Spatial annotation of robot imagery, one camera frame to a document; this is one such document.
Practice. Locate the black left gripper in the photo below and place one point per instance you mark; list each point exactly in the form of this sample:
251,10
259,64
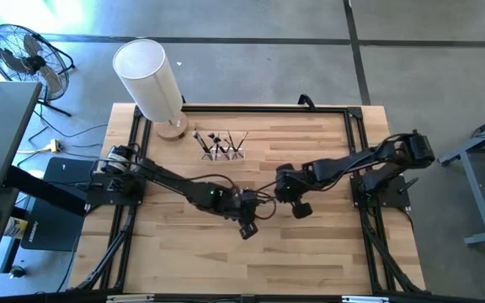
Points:
246,208

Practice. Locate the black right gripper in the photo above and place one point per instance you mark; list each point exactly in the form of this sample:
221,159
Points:
291,183

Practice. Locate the small dark-tipped brush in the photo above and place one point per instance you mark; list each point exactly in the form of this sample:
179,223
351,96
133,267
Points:
227,145

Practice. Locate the slim brush long silver ferrule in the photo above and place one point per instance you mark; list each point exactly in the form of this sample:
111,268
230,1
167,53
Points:
242,141

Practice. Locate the fluffy black-head brush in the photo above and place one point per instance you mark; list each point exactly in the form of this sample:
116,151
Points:
212,141

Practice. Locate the stubby black powder brush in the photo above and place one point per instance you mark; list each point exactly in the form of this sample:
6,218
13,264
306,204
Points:
201,145

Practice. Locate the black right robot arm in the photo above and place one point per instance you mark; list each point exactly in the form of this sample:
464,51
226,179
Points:
343,164

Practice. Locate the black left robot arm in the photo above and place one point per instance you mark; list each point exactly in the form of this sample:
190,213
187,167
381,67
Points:
175,181

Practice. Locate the clear acrylic brush organizer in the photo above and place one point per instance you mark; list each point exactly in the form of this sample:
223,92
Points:
242,156

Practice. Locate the white shade table lamp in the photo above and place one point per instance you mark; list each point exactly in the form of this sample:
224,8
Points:
150,80

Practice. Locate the black support beam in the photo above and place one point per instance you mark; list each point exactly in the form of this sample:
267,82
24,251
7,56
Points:
44,189

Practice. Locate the white power strip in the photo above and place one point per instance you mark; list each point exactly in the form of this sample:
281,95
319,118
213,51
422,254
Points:
54,146

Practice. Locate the black plug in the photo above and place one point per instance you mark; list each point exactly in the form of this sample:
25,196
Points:
16,271

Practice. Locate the grey desk top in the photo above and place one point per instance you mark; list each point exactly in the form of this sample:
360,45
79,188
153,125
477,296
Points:
2,130

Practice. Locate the black floor fan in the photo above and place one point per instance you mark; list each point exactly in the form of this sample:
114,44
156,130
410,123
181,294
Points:
28,63

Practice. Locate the black aluminium table frame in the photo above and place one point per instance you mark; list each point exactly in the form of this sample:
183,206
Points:
268,109

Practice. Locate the silver bracket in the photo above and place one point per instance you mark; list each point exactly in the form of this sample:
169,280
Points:
131,299
364,299

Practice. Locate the grey metal cart frame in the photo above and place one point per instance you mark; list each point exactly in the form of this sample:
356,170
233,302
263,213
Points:
474,181

